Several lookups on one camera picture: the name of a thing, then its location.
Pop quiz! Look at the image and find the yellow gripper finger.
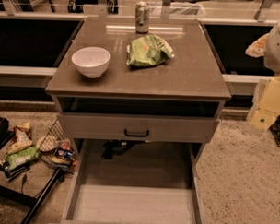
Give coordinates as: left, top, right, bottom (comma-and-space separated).
250, 75, 280, 130

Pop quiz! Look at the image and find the green jalapeno chip bag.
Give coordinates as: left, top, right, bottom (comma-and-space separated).
126, 34, 174, 67

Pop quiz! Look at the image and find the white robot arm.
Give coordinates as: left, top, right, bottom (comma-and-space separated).
249, 19, 280, 130

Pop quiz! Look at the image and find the grey drawer cabinet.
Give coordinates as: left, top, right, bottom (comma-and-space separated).
47, 18, 230, 158

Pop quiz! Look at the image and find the open grey middle drawer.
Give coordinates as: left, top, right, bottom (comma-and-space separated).
51, 140, 206, 224

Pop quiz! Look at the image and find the closed grey upper drawer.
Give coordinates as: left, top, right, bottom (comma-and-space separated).
57, 112, 219, 143

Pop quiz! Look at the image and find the beige snack bag on floor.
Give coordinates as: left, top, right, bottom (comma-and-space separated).
7, 122, 33, 155

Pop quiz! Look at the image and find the green snack bag on floor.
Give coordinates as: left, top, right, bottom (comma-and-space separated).
6, 146, 40, 171

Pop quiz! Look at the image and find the black object under cabinet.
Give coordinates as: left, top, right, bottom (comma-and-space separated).
101, 140, 144, 159

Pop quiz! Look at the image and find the white ceramic bowl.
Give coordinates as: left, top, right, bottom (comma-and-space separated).
71, 47, 111, 78

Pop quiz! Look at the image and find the blue snack pack in basket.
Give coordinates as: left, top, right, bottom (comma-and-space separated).
54, 147, 73, 160

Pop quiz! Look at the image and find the black drawer handle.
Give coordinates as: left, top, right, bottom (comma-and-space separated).
123, 129, 149, 138

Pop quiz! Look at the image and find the black wire basket left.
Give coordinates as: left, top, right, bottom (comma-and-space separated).
37, 120, 76, 173

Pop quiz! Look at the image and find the black metal stand frame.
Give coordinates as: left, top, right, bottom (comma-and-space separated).
0, 116, 64, 224

